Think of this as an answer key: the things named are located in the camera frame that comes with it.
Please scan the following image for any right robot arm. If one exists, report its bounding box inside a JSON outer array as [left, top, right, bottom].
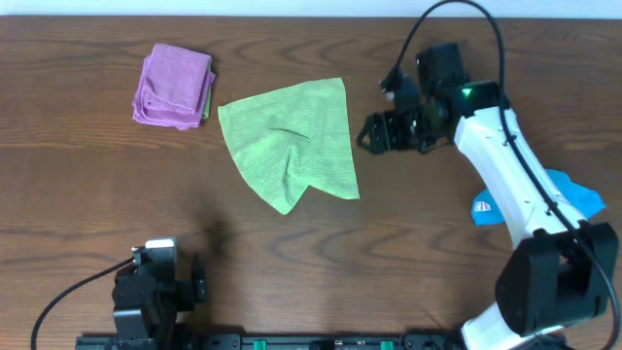
[[357, 43, 619, 349]]

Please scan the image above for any light green microfiber cloth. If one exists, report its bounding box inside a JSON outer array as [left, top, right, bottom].
[[218, 78, 360, 215]]

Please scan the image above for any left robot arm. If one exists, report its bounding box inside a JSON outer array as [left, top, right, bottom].
[[112, 248, 207, 350]]

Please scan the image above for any crumpled blue cloth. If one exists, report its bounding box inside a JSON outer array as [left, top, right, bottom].
[[471, 169, 606, 226]]

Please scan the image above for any folded green cloth under purple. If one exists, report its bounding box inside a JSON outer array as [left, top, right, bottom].
[[201, 64, 216, 120]]

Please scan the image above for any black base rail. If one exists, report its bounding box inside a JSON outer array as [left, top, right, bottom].
[[75, 332, 465, 350]]

